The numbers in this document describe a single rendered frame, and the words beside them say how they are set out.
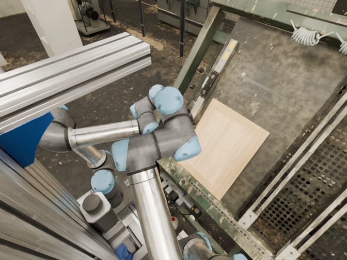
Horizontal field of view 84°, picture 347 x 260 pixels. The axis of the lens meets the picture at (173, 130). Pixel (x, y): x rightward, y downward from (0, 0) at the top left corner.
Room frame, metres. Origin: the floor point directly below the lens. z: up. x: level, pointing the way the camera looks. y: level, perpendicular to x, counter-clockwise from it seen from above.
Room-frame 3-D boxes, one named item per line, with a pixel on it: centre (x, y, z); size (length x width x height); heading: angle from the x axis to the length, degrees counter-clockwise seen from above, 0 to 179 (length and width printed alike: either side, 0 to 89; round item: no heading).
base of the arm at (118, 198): (0.49, 0.38, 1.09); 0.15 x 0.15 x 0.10
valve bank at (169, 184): (0.62, -0.01, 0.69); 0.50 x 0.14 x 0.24; 42
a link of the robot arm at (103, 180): (0.49, 0.38, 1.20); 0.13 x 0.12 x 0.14; 18
